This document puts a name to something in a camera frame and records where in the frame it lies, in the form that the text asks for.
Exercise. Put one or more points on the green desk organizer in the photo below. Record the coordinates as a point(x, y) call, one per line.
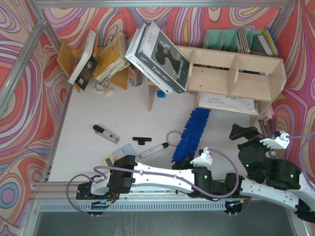
point(236, 40)

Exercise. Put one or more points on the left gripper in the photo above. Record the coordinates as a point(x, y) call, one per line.
point(185, 162)

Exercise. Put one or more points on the orange wooden book stand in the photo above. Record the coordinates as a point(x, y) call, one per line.
point(66, 58)

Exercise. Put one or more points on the masking tape roll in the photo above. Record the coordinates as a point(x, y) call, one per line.
point(173, 137)

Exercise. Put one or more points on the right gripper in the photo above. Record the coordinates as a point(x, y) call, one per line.
point(247, 142)

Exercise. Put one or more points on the white black marker pen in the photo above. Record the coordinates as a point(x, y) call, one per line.
point(153, 150)

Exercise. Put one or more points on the white black leaning book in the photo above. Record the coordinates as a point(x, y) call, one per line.
point(85, 63)

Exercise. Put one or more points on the spiral bound drawing notebook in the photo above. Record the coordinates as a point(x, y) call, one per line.
point(228, 103)

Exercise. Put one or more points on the yellow grey calculator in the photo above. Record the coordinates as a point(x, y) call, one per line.
point(122, 152)

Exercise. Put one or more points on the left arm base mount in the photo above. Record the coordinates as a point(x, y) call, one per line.
point(84, 193)

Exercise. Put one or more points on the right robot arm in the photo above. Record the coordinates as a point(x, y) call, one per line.
point(277, 181)

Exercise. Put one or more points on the yellow books stack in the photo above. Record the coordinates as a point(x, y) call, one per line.
point(112, 59)

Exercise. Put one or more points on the black T-shaped plastic part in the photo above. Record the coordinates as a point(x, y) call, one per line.
point(142, 140)

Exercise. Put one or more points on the pen cup with pencils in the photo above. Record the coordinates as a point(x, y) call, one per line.
point(134, 77)

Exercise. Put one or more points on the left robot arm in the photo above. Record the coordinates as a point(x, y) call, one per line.
point(191, 177)

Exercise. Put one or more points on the blue pencil sharpener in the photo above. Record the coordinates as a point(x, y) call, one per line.
point(160, 94)

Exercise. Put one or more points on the blue yellow book in organizer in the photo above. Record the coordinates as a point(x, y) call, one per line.
point(269, 39)

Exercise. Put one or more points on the light wooden bookshelf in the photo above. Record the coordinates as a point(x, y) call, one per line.
point(255, 77)

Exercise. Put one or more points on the blue microfiber duster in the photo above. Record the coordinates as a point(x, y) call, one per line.
point(191, 135)

